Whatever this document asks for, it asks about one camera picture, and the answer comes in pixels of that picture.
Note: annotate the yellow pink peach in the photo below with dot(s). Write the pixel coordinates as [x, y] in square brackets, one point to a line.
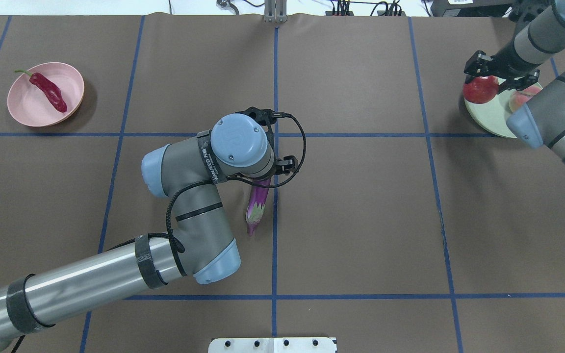
[519, 97]

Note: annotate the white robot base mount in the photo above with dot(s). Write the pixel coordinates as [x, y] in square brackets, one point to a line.
[274, 345]

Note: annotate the pink plate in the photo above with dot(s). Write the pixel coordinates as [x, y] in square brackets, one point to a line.
[29, 106]

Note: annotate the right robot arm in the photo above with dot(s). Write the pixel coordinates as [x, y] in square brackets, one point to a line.
[540, 121]

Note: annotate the red chili pepper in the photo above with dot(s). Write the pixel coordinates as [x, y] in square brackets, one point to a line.
[51, 91]

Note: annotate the red orange pomegranate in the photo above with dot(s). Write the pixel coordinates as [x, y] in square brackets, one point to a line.
[481, 89]

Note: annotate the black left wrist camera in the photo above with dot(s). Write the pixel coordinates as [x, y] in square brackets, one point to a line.
[264, 117]

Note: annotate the green plate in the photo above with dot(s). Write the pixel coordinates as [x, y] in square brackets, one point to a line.
[493, 115]

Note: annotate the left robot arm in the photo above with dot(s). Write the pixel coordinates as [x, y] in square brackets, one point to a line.
[198, 240]

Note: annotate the black power strip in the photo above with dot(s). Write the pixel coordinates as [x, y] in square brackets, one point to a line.
[375, 13]

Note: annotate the purple eggplant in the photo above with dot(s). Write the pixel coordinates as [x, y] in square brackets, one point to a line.
[256, 204]

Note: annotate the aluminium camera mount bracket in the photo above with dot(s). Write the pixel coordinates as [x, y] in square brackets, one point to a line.
[275, 11]

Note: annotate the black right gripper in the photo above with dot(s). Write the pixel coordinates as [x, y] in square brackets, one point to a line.
[502, 63]

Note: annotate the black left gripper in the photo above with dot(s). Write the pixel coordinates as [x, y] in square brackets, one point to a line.
[287, 163]

